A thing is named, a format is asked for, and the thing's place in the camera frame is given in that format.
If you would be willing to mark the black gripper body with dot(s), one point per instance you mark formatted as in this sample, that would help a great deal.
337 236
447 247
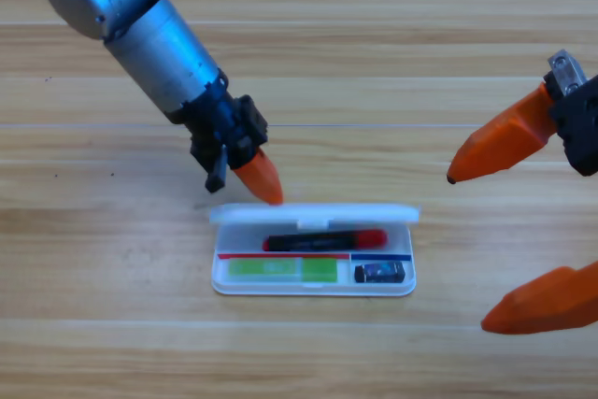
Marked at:
567 72
224 128

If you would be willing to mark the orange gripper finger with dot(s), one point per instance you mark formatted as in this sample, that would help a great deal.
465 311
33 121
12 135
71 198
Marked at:
504 142
546 305
261 177

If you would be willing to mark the white Unitree pencil case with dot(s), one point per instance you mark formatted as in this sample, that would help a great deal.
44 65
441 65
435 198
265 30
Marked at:
280 213

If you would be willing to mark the red and black marker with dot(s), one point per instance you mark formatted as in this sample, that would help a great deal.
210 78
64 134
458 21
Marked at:
327 241

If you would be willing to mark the dark blue eraser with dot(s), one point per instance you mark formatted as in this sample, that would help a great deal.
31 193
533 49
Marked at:
378 273

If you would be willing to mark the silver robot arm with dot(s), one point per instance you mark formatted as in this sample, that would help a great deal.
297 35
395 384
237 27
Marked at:
140 34

